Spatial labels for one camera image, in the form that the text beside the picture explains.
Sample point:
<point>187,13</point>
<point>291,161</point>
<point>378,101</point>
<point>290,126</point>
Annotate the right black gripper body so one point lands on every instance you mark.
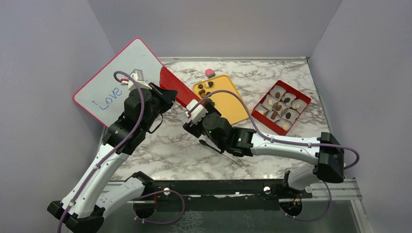
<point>196,129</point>

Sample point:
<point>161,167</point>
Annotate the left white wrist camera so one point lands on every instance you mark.
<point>137,76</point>

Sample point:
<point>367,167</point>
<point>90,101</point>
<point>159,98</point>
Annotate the white board with pink frame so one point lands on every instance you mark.
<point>102,96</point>

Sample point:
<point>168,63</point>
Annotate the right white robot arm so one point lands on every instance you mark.
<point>322,155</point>

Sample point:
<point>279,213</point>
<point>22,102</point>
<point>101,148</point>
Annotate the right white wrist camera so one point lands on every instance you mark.
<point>195,111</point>

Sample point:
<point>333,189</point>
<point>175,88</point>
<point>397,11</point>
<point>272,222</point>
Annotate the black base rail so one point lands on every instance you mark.
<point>215,195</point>

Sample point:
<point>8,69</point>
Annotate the red chocolate box with dividers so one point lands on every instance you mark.
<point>288,105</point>

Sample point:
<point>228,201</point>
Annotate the yellow plastic tray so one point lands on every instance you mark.
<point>228,105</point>

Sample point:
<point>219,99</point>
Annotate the red box lid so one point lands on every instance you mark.
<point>169,81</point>

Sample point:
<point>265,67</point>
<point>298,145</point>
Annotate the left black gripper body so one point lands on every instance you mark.
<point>157,108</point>

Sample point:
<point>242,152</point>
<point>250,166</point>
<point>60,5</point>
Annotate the pink and grey eraser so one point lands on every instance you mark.
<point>210,73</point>

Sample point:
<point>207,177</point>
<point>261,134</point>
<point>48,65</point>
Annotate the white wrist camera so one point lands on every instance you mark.
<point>137,76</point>
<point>195,111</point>

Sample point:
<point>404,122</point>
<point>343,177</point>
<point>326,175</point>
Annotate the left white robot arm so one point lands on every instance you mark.
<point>85,208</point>

